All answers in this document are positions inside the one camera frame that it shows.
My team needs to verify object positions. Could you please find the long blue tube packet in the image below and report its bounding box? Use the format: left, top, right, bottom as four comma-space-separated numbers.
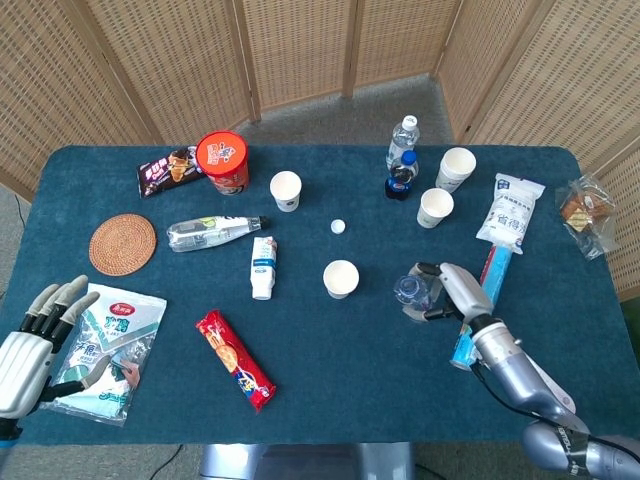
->
449, 243, 515, 371

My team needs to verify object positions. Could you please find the clear plastic bottle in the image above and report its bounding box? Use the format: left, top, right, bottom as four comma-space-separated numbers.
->
392, 273, 441, 321

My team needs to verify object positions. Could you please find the paper cup green flower print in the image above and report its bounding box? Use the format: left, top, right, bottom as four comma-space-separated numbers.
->
416, 187, 455, 230

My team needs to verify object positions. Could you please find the woven bamboo folding screen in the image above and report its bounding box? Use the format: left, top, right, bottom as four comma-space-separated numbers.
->
0, 0, 640, 301

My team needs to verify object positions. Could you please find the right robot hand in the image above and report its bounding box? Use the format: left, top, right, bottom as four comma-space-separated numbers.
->
407, 261, 506, 331

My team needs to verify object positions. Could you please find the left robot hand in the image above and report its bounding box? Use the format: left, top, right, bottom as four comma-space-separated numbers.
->
0, 274, 112, 421

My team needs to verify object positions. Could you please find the paper cup blue flower print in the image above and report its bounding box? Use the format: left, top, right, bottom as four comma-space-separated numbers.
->
269, 170, 304, 213

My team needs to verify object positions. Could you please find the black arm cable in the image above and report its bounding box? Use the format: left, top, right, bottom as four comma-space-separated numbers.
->
472, 360, 556, 417

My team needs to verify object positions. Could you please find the clear water bottle white cap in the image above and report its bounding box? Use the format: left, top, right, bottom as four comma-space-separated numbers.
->
385, 114, 420, 171

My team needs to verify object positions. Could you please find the round woven rattan coaster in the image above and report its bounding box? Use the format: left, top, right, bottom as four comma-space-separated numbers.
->
88, 213, 158, 277

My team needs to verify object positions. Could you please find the red biscuit pack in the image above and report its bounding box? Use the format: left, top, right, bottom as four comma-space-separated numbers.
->
194, 309, 277, 414

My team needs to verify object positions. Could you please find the cola bottle blue cap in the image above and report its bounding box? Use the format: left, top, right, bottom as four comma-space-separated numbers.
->
384, 150, 420, 203

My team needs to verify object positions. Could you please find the paper cup green blue print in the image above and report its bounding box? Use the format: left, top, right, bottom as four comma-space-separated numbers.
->
322, 259, 361, 300

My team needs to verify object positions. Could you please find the blue tablecloth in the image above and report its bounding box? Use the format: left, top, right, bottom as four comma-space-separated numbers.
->
0, 144, 640, 446

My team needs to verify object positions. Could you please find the white powder bag blue print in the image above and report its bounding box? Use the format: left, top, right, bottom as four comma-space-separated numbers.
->
475, 172, 546, 256

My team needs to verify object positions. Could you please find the clear bottle black cap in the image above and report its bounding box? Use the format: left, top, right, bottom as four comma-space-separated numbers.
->
165, 214, 268, 254

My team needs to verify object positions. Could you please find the stack of paper cups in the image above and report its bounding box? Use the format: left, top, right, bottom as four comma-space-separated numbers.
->
434, 147, 477, 194

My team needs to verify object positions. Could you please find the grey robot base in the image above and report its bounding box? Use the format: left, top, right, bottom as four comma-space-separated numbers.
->
198, 442, 416, 480

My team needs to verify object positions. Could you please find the white green snack bag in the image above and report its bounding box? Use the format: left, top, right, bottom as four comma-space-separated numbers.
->
40, 282, 169, 428

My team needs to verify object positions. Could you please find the brown chocolate snack bag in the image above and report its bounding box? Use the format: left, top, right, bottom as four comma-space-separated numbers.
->
136, 145, 206, 199

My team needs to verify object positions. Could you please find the orange instant noodle cup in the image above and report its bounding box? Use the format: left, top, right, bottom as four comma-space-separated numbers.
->
195, 130, 251, 196

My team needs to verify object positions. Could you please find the white milk bottle blue label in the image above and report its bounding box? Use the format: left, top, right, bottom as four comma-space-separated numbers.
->
249, 235, 279, 301

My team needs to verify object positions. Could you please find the clear bag of pastries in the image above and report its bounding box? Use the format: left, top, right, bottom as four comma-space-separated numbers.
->
554, 172, 617, 261

